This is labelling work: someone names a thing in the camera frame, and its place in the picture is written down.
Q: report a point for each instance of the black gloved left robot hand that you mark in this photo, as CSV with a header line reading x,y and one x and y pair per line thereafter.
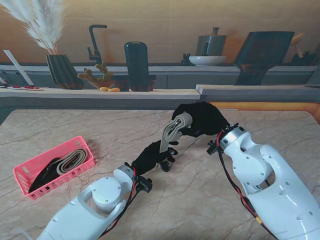
x,y
150,157

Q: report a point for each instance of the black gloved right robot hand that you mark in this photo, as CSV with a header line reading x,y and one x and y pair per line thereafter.
x,y
205,120

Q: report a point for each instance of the pale grey braided belt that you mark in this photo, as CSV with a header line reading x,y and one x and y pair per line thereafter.
x,y
172,130

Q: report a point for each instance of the pink plastic storage basket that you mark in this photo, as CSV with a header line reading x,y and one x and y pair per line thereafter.
x,y
82,145

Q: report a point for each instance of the tan braided belt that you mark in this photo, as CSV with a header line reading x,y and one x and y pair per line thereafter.
x,y
72,160

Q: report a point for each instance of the dark brown braided belt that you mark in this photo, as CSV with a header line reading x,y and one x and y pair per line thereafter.
x,y
42,177

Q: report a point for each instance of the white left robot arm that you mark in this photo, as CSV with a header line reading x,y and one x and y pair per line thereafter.
x,y
100,200

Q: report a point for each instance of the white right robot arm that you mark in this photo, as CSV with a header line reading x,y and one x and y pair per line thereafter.
x,y
262,175

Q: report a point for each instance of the printed kitchen scene backdrop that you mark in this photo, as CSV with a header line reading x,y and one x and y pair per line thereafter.
x,y
160,15

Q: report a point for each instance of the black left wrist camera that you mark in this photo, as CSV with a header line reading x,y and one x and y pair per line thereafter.
x,y
145,185

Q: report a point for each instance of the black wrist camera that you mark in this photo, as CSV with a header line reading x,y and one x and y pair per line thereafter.
x,y
212,148
145,185

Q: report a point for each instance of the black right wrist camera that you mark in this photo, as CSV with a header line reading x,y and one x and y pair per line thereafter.
x,y
212,148

